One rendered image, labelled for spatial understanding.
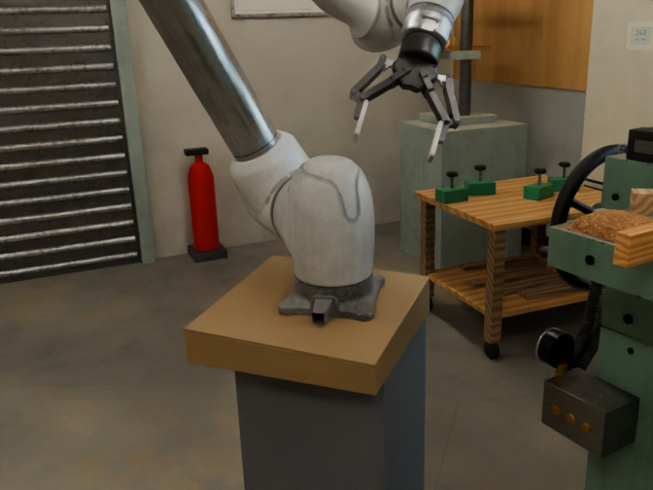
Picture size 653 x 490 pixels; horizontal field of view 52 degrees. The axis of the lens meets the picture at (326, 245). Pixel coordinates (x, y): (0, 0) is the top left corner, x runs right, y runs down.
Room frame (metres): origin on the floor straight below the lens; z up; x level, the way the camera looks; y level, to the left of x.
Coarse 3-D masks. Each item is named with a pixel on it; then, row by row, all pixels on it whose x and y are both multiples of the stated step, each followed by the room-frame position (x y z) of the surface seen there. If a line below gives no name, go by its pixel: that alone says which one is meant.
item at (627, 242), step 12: (636, 228) 0.76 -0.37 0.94; (648, 228) 0.76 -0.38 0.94; (624, 240) 0.74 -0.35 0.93; (636, 240) 0.74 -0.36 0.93; (648, 240) 0.75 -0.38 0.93; (624, 252) 0.74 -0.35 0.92; (636, 252) 0.74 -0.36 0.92; (648, 252) 0.75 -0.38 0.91; (624, 264) 0.74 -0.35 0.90; (636, 264) 0.74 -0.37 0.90
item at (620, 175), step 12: (612, 156) 1.11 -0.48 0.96; (624, 156) 1.11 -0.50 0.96; (612, 168) 1.10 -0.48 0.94; (624, 168) 1.08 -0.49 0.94; (636, 168) 1.06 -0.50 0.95; (648, 168) 1.04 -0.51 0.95; (612, 180) 1.10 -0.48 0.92; (624, 180) 1.08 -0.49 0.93; (636, 180) 1.06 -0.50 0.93; (648, 180) 1.04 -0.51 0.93; (612, 192) 1.09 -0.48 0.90; (624, 192) 1.07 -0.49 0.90; (612, 204) 1.09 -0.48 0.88; (624, 204) 1.07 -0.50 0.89
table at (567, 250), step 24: (648, 216) 0.95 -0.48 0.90; (552, 240) 0.91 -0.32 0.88; (576, 240) 0.87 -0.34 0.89; (600, 240) 0.84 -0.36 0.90; (552, 264) 0.91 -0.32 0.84; (576, 264) 0.87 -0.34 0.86; (600, 264) 0.84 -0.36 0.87; (648, 264) 0.78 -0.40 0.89; (624, 288) 0.80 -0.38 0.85; (648, 288) 0.78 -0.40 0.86
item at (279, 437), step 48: (240, 384) 1.14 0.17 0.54; (288, 384) 1.11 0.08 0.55; (384, 384) 1.04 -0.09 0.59; (240, 432) 1.15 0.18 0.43; (288, 432) 1.11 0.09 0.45; (336, 432) 1.07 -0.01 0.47; (384, 432) 1.03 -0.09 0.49; (288, 480) 1.11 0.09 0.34; (336, 480) 1.07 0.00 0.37; (384, 480) 1.04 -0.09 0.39
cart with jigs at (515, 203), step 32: (416, 192) 2.69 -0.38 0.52; (448, 192) 2.48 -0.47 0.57; (480, 192) 2.60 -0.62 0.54; (512, 192) 2.62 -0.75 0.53; (544, 192) 2.50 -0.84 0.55; (576, 192) 2.58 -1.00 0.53; (480, 224) 2.25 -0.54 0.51; (512, 224) 2.20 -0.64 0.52; (544, 224) 2.87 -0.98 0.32; (512, 256) 2.85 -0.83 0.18; (448, 288) 2.50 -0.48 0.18; (480, 288) 2.48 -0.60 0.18; (512, 288) 2.42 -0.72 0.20; (544, 288) 2.41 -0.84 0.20
